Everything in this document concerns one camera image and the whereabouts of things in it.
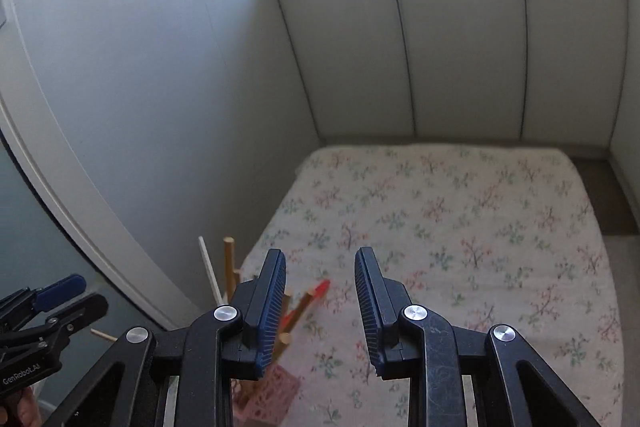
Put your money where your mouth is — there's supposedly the person's left hand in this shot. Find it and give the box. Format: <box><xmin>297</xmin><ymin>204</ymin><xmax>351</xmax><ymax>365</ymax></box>
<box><xmin>0</xmin><ymin>388</ymin><xmax>42</xmax><ymax>427</ymax></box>

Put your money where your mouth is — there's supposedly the floral bed sheet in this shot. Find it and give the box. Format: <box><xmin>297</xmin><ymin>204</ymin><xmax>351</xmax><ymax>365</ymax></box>
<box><xmin>230</xmin><ymin>144</ymin><xmax>627</xmax><ymax>427</ymax></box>

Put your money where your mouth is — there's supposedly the white plastic spoon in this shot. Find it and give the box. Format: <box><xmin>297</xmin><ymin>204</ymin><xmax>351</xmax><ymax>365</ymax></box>
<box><xmin>198</xmin><ymin>235</ymin><xmax>227</xmax><ymax>304</ymax></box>

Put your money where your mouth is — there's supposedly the white cabinet row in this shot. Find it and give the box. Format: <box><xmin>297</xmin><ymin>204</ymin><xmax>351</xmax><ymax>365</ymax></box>
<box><xmin>262</xmin><ymin>0</ymin><xmax>630</xmax><ymax>148</ymax></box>

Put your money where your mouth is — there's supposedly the pink perforated utensil basket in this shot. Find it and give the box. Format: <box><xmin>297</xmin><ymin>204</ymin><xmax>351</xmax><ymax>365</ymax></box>
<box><xmin>231</xmin><ymin>363</ymin><xmax>302</xmax><ymax>422</ymax></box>

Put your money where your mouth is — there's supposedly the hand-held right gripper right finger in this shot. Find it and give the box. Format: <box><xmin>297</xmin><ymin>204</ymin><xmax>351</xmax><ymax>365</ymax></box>
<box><xmin>354</xmin><ymin>247</ymin><xmax>601</xmax><ymax>427</ymax></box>

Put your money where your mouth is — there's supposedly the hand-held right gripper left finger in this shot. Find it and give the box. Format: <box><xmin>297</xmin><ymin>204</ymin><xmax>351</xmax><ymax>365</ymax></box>
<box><xmin>45</xmin><ymin>248</ymin><xmax>288</xmax><ymax>427</ymax></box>

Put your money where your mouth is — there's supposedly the white side cabinet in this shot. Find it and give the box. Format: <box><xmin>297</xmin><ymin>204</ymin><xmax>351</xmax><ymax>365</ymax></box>
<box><xmin>607</xmin><ymin>0</ymin><xmax>640</xmax><ymax>204</ymax></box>

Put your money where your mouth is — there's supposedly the red plastic spoon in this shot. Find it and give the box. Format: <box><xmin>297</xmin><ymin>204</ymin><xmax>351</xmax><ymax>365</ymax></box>
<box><xmin>280</xmin><ymin>279</ymin><xmax>332</xmax><ymax>331</ymax></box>

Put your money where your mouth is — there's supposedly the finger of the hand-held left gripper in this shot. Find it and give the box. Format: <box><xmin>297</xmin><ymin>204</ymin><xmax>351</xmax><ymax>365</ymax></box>
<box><xmin>30</xmin><ymin>294</ymin><xmax>109</xmax><ymax>349</ymax></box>
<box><xmin>0</xmin><ymin>274</ymin><xmax>87</xmax><ymax>328</ymax></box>

